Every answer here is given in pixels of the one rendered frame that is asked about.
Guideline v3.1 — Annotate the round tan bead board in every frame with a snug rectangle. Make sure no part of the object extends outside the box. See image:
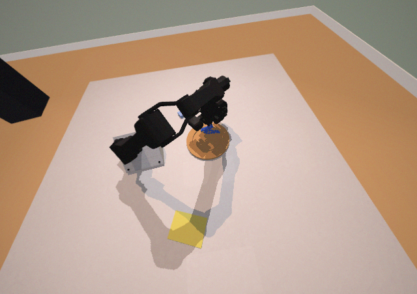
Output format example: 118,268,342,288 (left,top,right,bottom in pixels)
186,122,229,160

